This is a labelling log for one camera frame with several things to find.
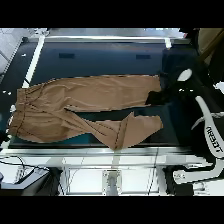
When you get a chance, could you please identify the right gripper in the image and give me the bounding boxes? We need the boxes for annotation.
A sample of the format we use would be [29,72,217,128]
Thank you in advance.
[145,89,173,107]

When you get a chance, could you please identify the brown trousers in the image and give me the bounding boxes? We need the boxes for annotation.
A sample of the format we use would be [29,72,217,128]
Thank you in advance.
[8,73,164,151]

